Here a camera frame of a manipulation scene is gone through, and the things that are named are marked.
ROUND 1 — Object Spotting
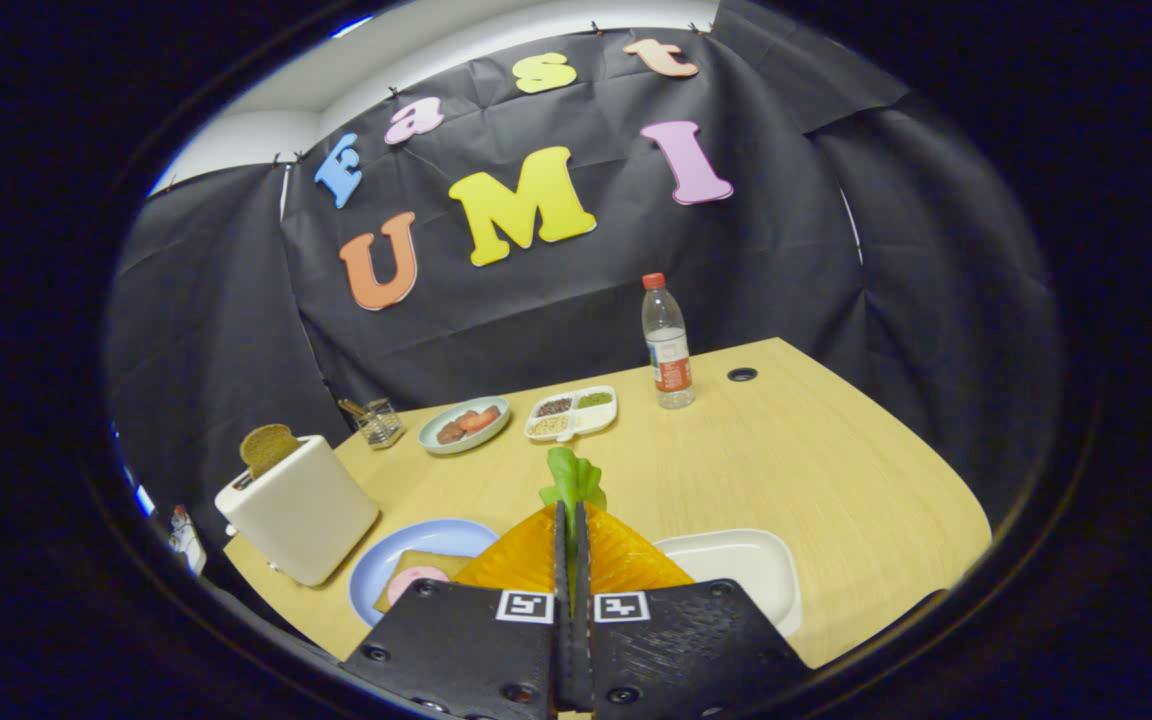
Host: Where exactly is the clear bottle with red cap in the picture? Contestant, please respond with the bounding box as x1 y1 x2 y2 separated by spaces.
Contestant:
641 272 696 410

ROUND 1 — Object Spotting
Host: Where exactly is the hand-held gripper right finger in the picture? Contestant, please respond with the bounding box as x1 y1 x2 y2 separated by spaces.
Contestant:
572 500 812 720

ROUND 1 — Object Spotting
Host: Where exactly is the blue round plate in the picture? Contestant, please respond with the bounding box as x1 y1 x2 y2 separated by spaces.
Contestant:
348 517 500 628

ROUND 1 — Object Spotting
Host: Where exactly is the brown toast slice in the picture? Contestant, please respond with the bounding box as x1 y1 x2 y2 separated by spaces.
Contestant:
239 423 302 479

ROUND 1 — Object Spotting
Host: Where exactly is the pink ham slice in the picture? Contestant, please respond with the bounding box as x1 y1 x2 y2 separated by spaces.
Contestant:
386 565 450 607

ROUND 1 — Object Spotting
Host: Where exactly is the pale green round plate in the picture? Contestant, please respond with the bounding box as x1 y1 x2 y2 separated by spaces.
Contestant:
418 396 512 456

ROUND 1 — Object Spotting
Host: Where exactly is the white toaster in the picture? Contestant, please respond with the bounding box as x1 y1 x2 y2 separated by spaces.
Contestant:
214 434 380 587

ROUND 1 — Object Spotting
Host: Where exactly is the metal wire utensil holder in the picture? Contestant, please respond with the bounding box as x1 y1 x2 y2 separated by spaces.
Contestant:
338 397 405 449

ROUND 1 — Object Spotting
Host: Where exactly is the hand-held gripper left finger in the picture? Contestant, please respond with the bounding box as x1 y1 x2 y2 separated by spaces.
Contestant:
339 500 577 720

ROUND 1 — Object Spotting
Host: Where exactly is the white rectangular dish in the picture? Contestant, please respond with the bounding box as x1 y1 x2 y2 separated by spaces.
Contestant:
653 528 803 638

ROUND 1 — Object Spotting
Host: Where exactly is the white divided condiment dish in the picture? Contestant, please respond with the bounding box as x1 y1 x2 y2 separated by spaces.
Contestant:
524 385 619 443

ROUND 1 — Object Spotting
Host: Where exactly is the black backdrop cloth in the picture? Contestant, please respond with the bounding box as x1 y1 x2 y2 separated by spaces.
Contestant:
101 0 1067 641

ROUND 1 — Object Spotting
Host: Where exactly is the green lettuce leaf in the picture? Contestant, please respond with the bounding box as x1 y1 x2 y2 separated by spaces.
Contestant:
538 447 608 516

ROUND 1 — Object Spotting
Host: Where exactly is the white and red object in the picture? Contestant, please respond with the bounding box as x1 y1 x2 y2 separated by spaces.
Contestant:
168 505 207 576

